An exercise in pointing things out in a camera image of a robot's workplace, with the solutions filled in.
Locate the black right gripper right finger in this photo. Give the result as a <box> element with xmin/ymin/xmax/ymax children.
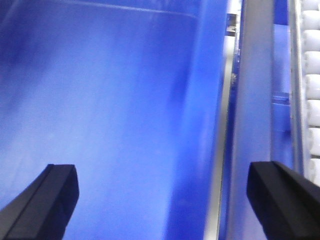
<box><xmin>246</xmin><ymin>161</ymin><xmax>320</xmax><ymax>240</ymax></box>

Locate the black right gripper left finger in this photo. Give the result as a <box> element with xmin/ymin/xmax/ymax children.
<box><xmin>0</xmin><ymin>164</ymin><xmax>80</xmax><ymax>240</ymax></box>

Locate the blue plastic bin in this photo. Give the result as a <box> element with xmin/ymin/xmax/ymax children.
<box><xmin>0</xmin><ymin>0</ymin><xmax>228</xmax><ymax>240</ymax></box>

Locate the roller conveyor track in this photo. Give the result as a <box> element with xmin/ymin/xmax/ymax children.
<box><xmin>288</xmin><ymin>0</ymin><xmax>320</xmax><ymax>185</ymax></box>

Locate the grey metal divider rail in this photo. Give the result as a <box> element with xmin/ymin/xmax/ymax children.
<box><xmin>214</xmin><ymin>0</ymin><xmax>276</xmax><ymax>240</ymax></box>

